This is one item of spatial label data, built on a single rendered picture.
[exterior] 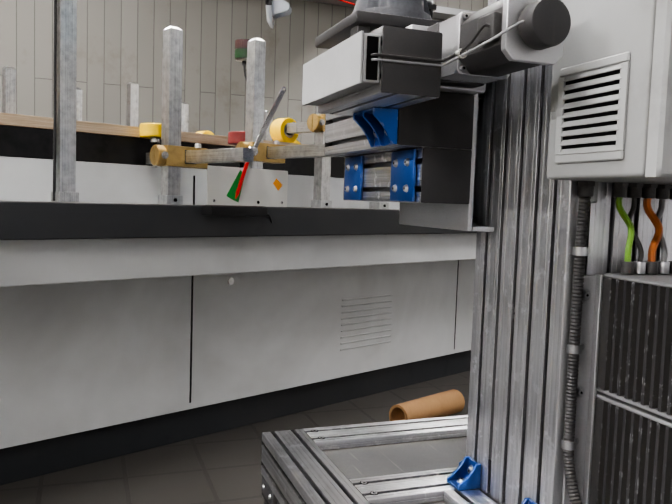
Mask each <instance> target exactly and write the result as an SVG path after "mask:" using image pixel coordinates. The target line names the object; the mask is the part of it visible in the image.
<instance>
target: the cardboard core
mask: <svg viewBox="0 0 672 504"><path fill-rule="evenodd" d="M464 405H465V400H464V397H463V395H462V394H461V392H459V391H458V390H455V389H452V390H448V391H445V392H441V393H437V394H434V395H430V396H426V397H422V398H419V399H415V400H411V401H408V402H404V403H400V404H396V405H393V406H392V407H391V408H390V411H389V419H390V421H399V420H411V419H423V418H434V417H445V416H448V415H451V414H455V413H458V412H461V411H462V410H463V408H464Z"/></svg>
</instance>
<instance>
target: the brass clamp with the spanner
mask: <svg viewBox="0 0 672 504"><path fill-rule="evenodd" d="M254 143H255V142H242V141H241V142H239V143H238V144H237V145H236V148H242V147H244V148H248V147H249V146H253V145H254ZM277 146H286V145H279V144H270V143H259V145H258V147H257V148H258V154H257V155H256V156H254V161H258V162H263V163H273V164H279V163H285V159H271V158H267V147H277Z"/></svg>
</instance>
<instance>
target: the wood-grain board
mask: <svg viewBox="0 0 672 504"><path fill-rule="evenodd" d="M0 125H7V126H18V127H28V128H39V129H50V130H53V118H50V117H40V116H31V115H21V114H12V113H2V112H0ZM76 132H82V133H93V134H103V135H114V136H125V137H135V138H142V137H140V127H135V126H126V125H116V124H107V123H97V122H88V121H78V120H76ZM181 142H189V143H200V144H210V145H221V146H232V147H236V145H230V144H228V136H221V135H212V134H202V133H193V132H183V131H181ZM279 144H280V145H286V146H295V145H307V144H297V143H288V142H279Z"/></svg>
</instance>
